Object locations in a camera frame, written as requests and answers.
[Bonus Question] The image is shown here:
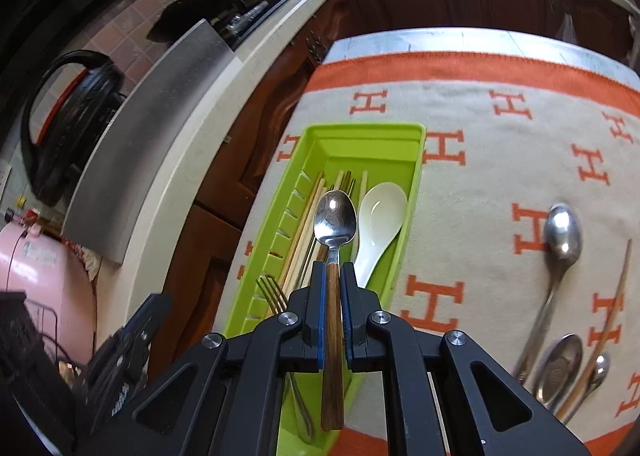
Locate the green plastic utensil tray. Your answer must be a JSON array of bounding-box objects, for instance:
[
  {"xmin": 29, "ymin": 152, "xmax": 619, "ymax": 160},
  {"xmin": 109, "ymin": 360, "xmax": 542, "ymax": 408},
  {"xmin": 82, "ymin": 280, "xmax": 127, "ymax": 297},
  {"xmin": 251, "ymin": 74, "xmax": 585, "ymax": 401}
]
[{"xmin": 220, "ymin": 123, "xmax": 427, "ymax": 456}]

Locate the orange grey printed blanket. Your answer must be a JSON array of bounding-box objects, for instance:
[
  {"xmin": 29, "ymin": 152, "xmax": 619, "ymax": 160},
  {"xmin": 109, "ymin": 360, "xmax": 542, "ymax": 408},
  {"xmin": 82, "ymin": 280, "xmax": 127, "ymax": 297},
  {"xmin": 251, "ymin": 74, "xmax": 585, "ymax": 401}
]
[{"xmin": 210, "ymin": 50, "xmax": 640, "ymax": 456}]

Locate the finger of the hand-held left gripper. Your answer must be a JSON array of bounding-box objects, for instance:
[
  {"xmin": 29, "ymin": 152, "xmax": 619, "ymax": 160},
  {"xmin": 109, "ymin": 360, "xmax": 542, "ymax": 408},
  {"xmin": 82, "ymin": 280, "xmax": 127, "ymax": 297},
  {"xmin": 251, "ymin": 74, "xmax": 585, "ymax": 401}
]
[{"xmin": 120, "ymin": 292, "xmax": 173, "ymax": 367}]

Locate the steel spoon with wooden handle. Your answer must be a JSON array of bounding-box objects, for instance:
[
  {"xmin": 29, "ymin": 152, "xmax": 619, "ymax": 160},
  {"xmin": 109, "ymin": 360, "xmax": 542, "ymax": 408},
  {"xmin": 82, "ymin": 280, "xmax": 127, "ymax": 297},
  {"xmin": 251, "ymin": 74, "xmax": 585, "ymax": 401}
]
[{"xmin": 313, "ymin": 190, "xmax": 358, "ymax": 432}]

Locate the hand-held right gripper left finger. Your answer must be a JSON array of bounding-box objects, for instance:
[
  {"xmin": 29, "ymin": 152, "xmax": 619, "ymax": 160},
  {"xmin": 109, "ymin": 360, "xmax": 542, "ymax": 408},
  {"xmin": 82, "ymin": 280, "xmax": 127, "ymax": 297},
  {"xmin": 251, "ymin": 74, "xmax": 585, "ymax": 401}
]
[{"xmin": 131, "ymin": 260, "xmax": 327, "ymax": 456}]

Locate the black pressure cooker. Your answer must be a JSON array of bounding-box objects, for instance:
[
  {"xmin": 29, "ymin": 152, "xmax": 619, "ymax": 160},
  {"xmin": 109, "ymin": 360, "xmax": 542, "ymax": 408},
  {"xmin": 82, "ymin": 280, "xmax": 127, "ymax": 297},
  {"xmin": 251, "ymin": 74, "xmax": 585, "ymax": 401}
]
[{"xmin": 20, "ymin": 50, "xmax": 126, "ymax": 207}]

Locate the gold fork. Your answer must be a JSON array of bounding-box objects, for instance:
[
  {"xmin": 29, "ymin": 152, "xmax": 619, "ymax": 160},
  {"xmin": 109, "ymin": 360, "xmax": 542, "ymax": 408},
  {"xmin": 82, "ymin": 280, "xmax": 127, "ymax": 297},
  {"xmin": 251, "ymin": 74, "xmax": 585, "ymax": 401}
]
[{"xmin": 256, "ymin": 275, "xmax": 316, "ymax": 443}]

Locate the chopstick with red black end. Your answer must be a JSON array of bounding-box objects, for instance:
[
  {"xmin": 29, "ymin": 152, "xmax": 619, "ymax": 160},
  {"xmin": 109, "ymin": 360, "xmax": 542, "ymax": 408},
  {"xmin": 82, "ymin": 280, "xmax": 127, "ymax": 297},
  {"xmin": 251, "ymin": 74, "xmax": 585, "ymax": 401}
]
[{"xmin": 282, "ymin": 171, "xmax": 326, "ymax": 284}]

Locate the pink appliance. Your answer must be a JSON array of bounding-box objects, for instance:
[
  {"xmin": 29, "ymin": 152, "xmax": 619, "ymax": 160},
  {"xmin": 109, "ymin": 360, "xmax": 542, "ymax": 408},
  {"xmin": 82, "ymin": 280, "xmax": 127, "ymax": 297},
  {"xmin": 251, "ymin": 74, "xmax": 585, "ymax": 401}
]
[{"xmin": 0, "ymin": 223, "xmax": 98, "ymax": 367}]

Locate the white ceramic spoon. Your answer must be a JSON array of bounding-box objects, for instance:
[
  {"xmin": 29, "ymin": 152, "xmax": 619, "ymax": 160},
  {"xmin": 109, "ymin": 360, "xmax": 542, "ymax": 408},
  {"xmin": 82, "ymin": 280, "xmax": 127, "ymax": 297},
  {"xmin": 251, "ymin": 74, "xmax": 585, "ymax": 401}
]
[{"xmin": 352, "ymin": 182, "xmax": 409, "ymax": 289}]

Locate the wide oval steel spoon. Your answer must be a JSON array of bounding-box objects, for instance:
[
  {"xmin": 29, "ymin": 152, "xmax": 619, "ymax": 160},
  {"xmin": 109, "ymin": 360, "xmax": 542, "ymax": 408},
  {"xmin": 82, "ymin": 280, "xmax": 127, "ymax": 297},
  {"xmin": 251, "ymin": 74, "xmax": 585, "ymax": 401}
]
[{"xmin": 532, "ymin": 333, "xmax": 585, "ymax": 412}]

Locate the long steel spoon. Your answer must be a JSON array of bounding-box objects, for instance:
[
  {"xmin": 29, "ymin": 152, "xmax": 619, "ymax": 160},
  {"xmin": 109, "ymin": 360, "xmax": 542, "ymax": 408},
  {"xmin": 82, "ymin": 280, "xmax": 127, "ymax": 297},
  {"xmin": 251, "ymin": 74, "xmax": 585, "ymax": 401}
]
[{"xmin": 512, "ymin": 202, "xmax": 583, "ymax": 384}]

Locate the small steel spoon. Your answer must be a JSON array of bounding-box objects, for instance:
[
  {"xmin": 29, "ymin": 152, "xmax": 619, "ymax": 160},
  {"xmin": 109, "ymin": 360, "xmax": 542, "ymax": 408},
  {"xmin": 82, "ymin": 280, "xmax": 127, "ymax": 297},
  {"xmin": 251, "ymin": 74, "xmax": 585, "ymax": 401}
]
[{"xmin": 562, "ymin": 352, "xmax": 612, "ymax": 427}]

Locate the black wire rack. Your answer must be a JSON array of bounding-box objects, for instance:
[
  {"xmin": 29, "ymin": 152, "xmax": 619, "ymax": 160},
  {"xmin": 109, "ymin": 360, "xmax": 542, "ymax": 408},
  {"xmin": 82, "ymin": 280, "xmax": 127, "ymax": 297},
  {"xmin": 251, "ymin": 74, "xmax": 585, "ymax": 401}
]
[{"xmin": 0, "ymin": 291, "xmax": 76, "ymax": 456}]

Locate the black gas stove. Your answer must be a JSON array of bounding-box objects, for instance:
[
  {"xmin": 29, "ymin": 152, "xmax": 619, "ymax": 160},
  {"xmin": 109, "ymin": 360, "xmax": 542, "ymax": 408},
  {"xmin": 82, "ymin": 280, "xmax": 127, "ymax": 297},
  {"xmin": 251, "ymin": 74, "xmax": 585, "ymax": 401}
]
[{"xmin": 215, "ymin": 0, "xmax": 311, "ymax": 49}]

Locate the clear hanging plastic bag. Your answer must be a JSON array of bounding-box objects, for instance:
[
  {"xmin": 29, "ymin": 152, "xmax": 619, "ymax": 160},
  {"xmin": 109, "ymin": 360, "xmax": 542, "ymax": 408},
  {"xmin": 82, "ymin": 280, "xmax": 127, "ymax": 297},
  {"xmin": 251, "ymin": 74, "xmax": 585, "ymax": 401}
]
[{"xmin": 555, "ymin": 10, "xmax": 581, "ymax": 44}]

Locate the steel splash guard plate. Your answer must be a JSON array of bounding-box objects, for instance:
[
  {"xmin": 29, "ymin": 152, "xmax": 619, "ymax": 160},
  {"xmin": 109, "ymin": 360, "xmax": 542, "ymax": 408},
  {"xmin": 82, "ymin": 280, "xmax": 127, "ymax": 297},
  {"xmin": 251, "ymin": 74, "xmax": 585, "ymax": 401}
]
[{"xmin": 61, "ymin": 20, "xmax": 236, "ymax": 265}]

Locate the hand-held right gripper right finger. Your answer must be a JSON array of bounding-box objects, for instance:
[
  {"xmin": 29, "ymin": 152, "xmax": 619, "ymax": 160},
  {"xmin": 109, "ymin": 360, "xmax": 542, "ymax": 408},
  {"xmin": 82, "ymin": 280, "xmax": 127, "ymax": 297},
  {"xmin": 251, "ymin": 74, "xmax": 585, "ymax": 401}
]
[{"xmin": 341, "ymin": 261, "xmax": 591, "ymax": 456}]

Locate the brown wooden chopstick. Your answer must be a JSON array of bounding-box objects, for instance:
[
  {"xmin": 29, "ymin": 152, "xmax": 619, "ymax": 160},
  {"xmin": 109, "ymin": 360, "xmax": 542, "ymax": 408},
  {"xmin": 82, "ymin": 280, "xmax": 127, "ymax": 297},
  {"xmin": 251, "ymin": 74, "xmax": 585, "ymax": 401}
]
[{"xmin": 555, "ymin": 238, "xmax": 633, "ymax": 424}]

